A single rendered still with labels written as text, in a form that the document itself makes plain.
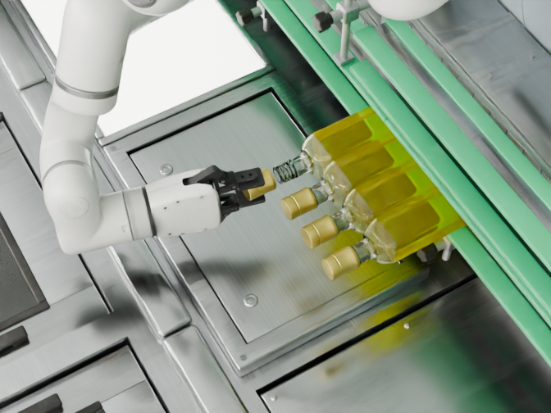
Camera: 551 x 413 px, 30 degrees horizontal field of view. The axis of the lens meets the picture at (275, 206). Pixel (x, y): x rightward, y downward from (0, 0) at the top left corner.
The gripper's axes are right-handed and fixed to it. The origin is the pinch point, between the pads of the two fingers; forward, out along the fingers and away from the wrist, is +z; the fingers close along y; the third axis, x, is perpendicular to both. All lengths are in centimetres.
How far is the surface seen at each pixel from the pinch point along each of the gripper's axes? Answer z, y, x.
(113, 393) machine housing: -26.3, -17.0, -18.8
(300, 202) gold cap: 6.1, 1.4, -5.6
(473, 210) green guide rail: 27.9, 5.7, -16.1
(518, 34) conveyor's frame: 41.9, 15.1, 5.2
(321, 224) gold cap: 7.9, 1.6, -10.2
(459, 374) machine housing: 24.0, -17.0, -29.7
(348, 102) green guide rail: 19.9, -3.2, 14.1
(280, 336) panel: -0.7, -12.4, -18.6
